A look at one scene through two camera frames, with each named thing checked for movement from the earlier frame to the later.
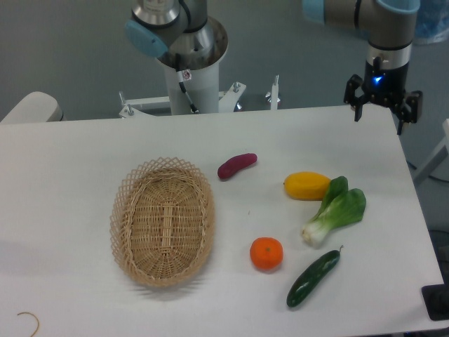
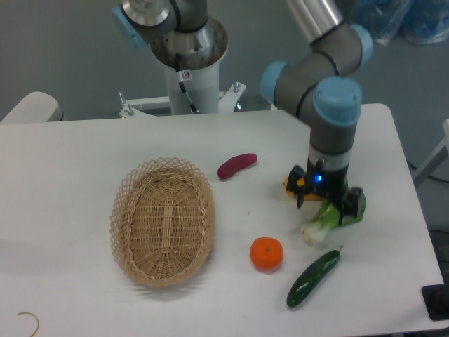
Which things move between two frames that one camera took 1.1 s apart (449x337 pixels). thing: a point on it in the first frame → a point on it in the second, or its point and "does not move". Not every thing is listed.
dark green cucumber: x=313 y=276 does not move
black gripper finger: x=350 y=97 → x=296 y=184
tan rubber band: x=36 y=319 does not move
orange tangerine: x=266 y=253 does not move
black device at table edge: x=436 y=298 does not move
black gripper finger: x=414 y=100 → x=351 y=203
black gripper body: x=385 y=87 → x=327 y=184
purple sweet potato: x=236 y=163 does not move
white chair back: x=36 y=107 does not move
